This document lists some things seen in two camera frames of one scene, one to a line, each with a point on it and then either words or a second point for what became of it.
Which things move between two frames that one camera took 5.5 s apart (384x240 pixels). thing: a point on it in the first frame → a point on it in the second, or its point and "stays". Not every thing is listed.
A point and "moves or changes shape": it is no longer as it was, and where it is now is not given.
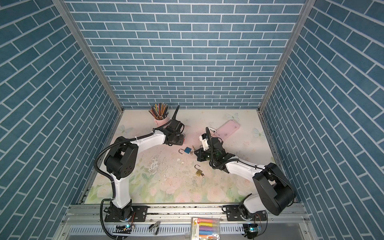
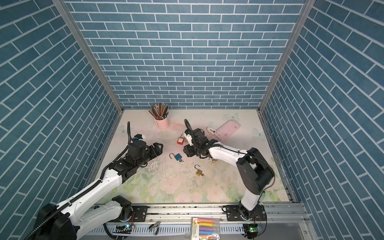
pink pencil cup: (159, 123) stays
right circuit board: (251, 229) stays
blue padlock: (187, 150) moves or changes shape
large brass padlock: (199, 172) stays
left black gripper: (181, 138) → (159, 151)
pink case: (226, 129) stays
